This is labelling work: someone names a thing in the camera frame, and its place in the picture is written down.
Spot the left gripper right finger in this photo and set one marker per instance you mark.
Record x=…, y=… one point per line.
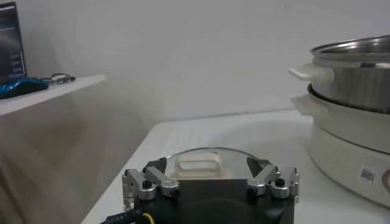
x=274, y=185

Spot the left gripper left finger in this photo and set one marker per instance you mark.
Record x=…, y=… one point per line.
x=161, y=182

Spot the stainless steel steamer basket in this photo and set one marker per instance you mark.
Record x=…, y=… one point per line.
x=359, y=82

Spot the white electric cooker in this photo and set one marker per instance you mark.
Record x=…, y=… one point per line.
x=350, y=146

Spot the white side table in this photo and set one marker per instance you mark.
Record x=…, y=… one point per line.
x=61, y=89

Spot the blue computer mouse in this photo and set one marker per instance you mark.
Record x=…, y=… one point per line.
x=21, y=86

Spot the dark laptop screen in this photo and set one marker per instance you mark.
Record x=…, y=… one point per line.
x=10, y=45

